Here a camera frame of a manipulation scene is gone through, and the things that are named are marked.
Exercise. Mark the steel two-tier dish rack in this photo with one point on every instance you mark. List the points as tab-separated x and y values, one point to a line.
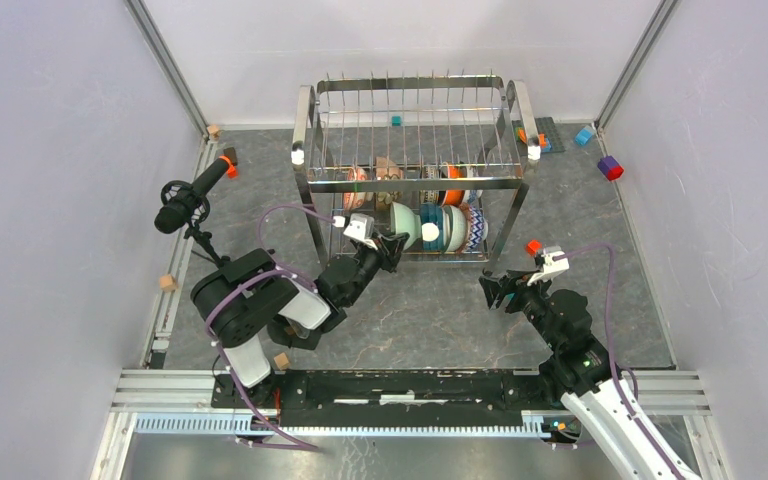
462	119

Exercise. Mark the grey building baseplate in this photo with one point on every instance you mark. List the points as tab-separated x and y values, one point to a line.
551	138

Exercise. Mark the blue white porcelain bowl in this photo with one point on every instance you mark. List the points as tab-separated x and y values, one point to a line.
471	195

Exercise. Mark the orange bowl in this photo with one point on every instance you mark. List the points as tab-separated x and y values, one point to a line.
451	196

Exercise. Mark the wooden cube back corner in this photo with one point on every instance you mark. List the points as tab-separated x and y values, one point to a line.
213	131

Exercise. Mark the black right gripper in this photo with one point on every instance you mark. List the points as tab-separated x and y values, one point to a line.
508	282

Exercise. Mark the orange curved block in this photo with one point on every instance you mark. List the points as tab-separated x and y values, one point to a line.
539	139

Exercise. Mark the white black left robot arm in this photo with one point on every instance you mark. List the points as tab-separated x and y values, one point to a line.
242	297

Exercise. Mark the orange red small cube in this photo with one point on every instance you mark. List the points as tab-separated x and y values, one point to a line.
533	247

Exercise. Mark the pale green ceramic bowl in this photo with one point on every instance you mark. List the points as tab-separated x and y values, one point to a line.
404	220

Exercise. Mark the wooden cube left rail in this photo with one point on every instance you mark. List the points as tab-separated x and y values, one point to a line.
167	283

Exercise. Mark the purple red block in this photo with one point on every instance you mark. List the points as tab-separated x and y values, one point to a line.
610	168

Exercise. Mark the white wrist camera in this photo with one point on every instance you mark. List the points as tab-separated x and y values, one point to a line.
357	227
550	263

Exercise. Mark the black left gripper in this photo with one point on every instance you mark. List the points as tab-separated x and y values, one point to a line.
389	249

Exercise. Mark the wooden cube near base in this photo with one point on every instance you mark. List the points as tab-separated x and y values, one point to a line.
282	361

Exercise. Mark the black white patterned bowl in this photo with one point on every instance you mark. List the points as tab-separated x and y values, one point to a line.
431	195

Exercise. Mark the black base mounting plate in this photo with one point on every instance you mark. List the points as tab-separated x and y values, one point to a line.
394	398

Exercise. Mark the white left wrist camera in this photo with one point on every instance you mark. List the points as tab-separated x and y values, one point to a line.
357	227

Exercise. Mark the black microphone on tripod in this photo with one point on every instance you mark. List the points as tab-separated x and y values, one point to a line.
186	205

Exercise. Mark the blue zigzag patterned bowl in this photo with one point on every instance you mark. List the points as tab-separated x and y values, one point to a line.
477	228

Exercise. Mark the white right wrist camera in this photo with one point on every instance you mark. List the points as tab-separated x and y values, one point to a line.
550	263

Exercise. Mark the red white patterned bowl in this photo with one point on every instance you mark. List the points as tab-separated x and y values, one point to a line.
355	198

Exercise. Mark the light blue block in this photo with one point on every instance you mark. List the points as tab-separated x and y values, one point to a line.
585	135

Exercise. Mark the black clear-top container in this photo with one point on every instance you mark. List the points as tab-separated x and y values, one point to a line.
288	334

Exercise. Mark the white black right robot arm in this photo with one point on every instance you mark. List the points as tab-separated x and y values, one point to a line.
581	375

